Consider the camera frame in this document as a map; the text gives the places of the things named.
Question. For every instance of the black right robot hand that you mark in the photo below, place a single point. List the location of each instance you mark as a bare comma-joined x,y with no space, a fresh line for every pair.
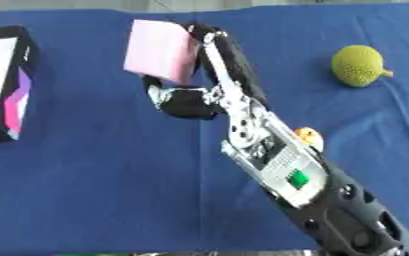
236,66

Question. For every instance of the pink foam block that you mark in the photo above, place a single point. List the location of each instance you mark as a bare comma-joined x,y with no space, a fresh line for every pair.
158,50

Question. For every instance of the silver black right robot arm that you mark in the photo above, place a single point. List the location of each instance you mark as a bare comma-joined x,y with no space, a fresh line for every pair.
306,173

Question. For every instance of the black box white inside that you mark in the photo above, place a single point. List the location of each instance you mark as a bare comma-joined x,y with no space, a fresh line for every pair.
3,83

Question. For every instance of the small orange white toy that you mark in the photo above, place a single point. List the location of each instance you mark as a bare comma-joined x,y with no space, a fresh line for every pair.
309,135

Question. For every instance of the green knobbly toy fruit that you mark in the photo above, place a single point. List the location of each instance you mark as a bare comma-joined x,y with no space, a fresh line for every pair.
357,65

